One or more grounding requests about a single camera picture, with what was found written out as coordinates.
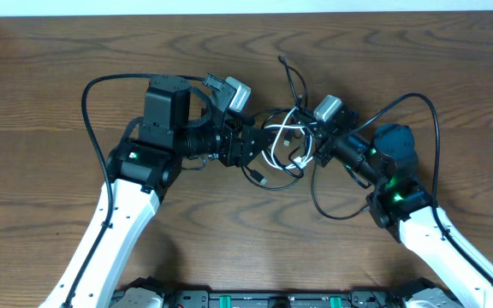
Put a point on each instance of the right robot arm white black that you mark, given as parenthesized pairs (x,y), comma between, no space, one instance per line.
(400,203)

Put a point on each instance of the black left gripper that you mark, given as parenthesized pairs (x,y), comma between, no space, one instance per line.
(228,155)

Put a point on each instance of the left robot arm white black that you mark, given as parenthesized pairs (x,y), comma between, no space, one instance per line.
(179,122)

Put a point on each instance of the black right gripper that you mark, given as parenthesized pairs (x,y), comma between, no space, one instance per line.
(323,145)

